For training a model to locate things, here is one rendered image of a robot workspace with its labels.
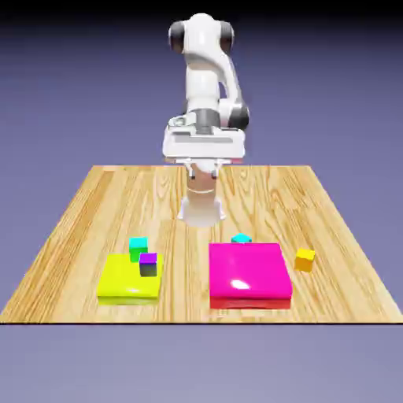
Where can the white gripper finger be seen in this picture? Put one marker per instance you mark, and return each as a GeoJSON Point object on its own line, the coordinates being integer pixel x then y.
{"type": "Point", "coordinates": [190, 171]}
{"type": "Point", "coordinates": [214, 170]}

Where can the large yellow box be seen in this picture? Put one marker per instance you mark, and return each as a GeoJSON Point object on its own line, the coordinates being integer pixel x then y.
{"type": "Point", "coordinates": [124, 280]}

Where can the large pink box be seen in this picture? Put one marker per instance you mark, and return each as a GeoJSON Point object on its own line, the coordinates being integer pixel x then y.
{"type": "Point", "coordinates": [248, 274]}

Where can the small orange cube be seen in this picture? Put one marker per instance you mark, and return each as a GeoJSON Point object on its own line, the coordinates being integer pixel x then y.
{"type": "Point", "coordinates": [304, 259]}

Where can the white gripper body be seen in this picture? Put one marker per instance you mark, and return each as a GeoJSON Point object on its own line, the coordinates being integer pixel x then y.
{"type": "Point", "coordinates": [203, 148]}

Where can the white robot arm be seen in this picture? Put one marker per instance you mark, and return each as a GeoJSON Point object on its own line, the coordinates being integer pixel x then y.
{"type": "Point", "coordinates": [201, 63]}

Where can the small cyan cube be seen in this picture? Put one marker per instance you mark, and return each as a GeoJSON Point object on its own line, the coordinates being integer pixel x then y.
{"type": "Point", "coordinates": [138, 244]}
{"type": "Point", "coordinates": [241, 238]}

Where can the small purple cube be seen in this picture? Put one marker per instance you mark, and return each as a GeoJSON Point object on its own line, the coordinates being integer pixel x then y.
{"type": "Point", "coordinates": [148, 264]}

